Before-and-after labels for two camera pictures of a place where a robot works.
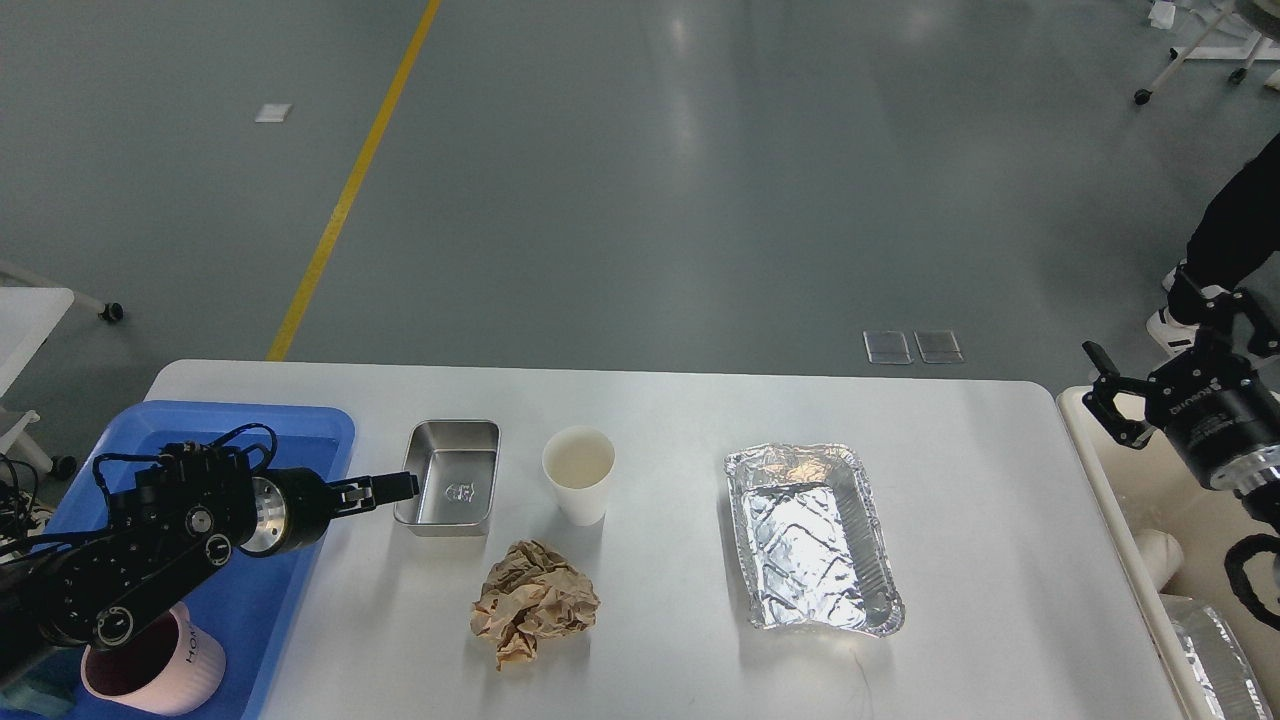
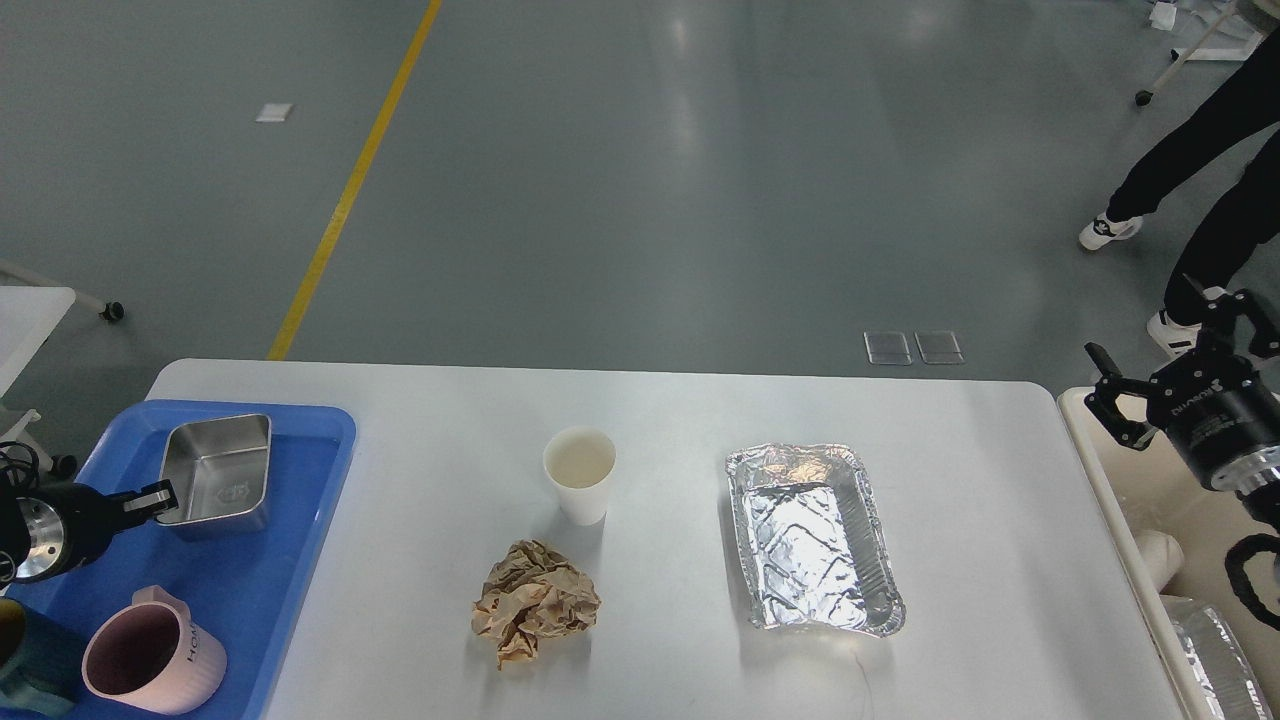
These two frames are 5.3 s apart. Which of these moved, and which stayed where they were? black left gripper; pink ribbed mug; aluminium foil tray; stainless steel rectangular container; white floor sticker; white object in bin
Moved: black left gripper; stainless steel rectangular container
Stayed: aluminium foil tray; white floor sticker; white object in bin; pink ribbed mug
